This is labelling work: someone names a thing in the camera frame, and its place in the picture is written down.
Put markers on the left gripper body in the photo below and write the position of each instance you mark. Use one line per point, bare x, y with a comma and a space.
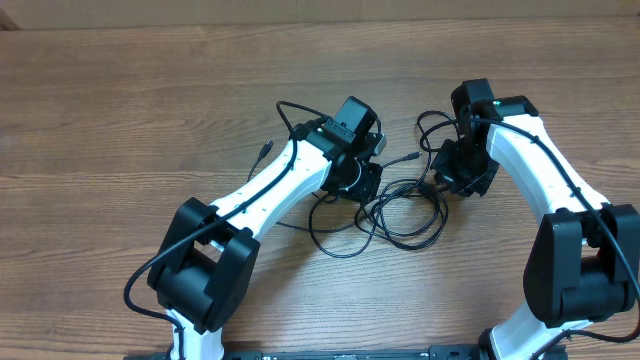
359, 182

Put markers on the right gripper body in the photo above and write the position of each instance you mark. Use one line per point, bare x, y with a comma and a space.
465, 165

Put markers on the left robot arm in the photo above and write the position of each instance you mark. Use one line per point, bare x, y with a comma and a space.
204, 265

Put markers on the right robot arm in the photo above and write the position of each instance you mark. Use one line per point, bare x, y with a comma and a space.
584, 263

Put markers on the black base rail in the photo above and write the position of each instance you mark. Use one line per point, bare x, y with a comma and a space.
345, 355

